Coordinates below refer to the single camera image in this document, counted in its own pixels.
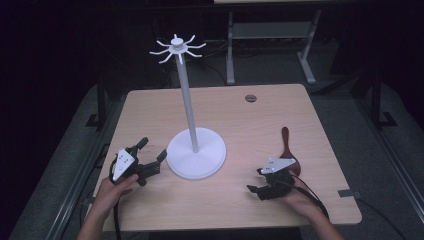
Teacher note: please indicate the white hook stand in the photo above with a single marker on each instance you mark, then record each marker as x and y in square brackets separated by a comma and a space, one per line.
[196, 153]

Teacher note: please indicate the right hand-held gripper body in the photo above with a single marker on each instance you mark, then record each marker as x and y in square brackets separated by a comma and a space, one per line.
[277, 173]

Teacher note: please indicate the person's right hand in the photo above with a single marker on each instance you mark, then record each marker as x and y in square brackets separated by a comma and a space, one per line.
[301, 200]

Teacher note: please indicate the person's left hand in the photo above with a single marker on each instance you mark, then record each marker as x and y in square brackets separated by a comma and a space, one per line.
[111, 191]

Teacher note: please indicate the aluminium floor rail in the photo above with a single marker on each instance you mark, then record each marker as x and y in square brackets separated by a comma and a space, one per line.
[395, 166]
[81, 180]

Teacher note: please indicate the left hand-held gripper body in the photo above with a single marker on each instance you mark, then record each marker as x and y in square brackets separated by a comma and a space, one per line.
[124, 163]

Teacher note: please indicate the black stand leg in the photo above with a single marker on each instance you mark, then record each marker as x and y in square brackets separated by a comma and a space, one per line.
[378, 106]
[100, 106]

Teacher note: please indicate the grey tape strip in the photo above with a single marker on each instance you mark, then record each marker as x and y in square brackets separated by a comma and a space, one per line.
[348, 193]

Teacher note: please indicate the grey metal table frame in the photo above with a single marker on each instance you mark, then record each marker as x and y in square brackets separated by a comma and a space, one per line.
[271, 30]

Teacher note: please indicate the brown wooden spoon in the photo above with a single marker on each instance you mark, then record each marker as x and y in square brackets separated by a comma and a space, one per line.
[287, 146]

